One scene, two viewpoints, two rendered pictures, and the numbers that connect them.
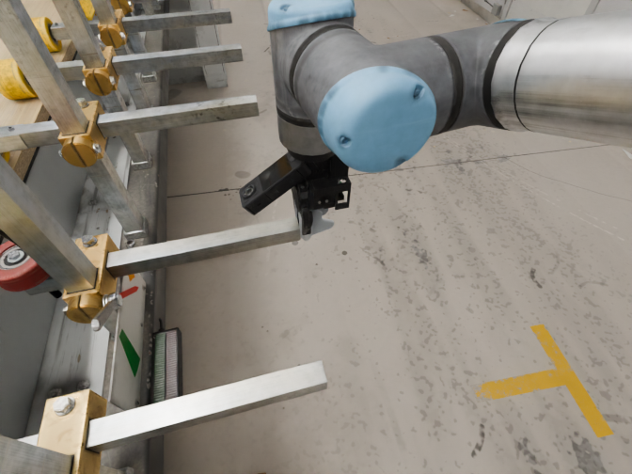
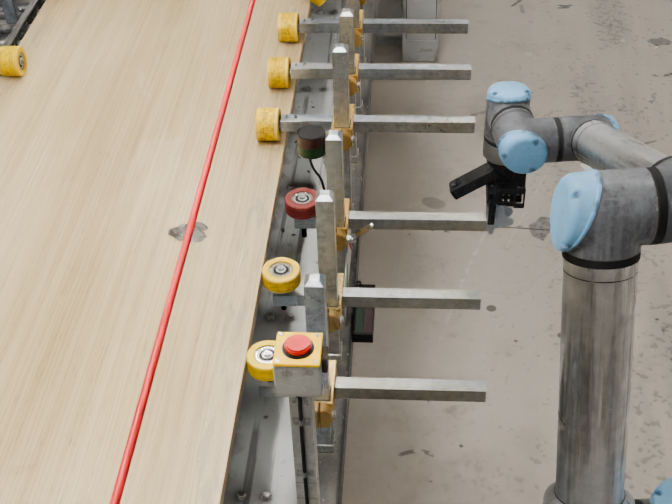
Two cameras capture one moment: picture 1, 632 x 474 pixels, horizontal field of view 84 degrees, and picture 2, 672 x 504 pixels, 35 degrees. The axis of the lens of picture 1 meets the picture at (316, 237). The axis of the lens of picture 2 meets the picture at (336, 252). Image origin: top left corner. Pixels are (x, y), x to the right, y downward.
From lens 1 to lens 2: 184 cm
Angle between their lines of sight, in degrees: 18
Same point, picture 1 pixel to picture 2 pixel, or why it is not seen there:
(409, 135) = (534, 158)
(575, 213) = not seen: outside the picture
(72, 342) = not seen: hidden behind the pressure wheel
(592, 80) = (585, 148)
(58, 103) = (342, 107)
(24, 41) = (343, 73)
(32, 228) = (340, 177)
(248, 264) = (418, 321)
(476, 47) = (572, 126)
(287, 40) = (493, 107)
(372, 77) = (518, 134)
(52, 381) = (267, 309)
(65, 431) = not seen: hidden behind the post
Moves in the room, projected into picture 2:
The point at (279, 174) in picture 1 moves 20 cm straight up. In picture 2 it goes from (478, 174) to (484, 94)
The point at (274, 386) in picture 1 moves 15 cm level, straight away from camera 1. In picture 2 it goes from (448, 294) to (439, 249)
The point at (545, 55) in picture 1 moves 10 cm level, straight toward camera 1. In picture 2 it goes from (582, 136) to (546, 156)
